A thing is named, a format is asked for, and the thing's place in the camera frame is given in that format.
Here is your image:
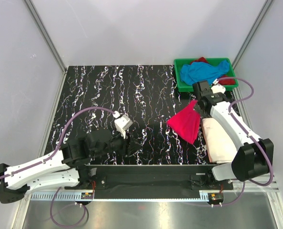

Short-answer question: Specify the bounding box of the blue t shirt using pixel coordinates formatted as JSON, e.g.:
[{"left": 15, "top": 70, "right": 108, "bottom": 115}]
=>
[{"left": 180, "top": 60, "right": 230, "bottom": 86}]

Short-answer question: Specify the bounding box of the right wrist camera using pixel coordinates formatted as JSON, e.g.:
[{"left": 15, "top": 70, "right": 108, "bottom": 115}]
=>
[{"left": 211, "top": 79, "right": 226, "bottom": 94}]

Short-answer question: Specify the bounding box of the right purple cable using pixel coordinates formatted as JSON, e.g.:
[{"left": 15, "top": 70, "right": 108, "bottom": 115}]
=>
[{"left": 214, "top": 76, "right": 275, "bottom": 208}]

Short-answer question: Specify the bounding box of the folded white t shirt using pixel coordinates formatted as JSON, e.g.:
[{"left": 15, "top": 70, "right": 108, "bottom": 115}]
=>
[{"left": 202, "top": 118, "right": 237, "bottom": 164}]

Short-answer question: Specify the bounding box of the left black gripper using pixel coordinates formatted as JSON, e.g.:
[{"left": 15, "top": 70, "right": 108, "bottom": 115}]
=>
[{"left": 91, "top": 128, "right": 143, "bottom": 158}]

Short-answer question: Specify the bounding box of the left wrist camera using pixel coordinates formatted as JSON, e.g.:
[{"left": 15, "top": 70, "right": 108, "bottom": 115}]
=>
[{"left": 113, "top": 111, "right": 133, "bottom": 139}]

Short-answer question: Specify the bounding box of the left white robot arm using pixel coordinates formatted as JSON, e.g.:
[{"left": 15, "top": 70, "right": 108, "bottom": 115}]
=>
[{"left": 0, "top": 129, "right": 142, "bottom": 204}]

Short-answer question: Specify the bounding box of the black marble pattern mat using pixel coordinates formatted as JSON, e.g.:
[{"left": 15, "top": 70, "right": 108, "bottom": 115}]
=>
[{"left": 45, "top": 65, "right": 209, "bottom": 166}]

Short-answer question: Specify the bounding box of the pink t shirt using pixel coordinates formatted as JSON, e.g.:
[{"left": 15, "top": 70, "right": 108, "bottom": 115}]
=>
[{"left": 167, "top": 100, "right": 201, "bottom": 145}]

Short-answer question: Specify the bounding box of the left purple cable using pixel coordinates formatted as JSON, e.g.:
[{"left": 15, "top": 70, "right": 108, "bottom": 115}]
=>
[{"left": 0, "top": 106, "right": 120, "bottom": 227}]

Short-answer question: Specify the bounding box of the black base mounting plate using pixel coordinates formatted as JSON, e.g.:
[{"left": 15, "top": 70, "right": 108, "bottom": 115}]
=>
[{"left": 78, "top": 165, "right": 233, "bottom": 201}]

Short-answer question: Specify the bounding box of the dark red t shirt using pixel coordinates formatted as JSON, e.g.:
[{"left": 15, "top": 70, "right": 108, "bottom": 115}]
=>
[{"left": 190, "top": 57, "right": 237, "bottom": 88}]

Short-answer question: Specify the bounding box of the green plastic bin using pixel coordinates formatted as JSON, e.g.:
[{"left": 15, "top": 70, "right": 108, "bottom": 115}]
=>
[{"left": 174, "top": 58, "right": 238, "bottom": 92}]

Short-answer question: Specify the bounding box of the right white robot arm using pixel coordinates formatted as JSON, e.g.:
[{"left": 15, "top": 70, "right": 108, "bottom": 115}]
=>
[{"left": 192, "top": 81, "right": 274, "bottom": 189}]

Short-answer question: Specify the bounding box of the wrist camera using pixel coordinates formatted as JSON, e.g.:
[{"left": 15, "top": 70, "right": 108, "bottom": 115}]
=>
[
  {"left": 211, "top": 79, "right": 226, "bottom": 94},
  {"left": 113, "top": 111, "right": 133, "bottom": 139}
]

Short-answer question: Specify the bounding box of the aluminium front rail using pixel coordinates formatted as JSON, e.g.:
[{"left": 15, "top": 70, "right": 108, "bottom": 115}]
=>
[{"left": 21, "top": 173, "right": 280, "bottom": 193}]

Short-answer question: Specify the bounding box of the purple cable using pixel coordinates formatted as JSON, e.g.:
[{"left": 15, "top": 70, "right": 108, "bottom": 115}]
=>
[
  {"left": 0, "top": 106, "right": 120, "bottom": 227},
  {"left": 214, "top": 76, "right": 275, "bottom": 208}
]

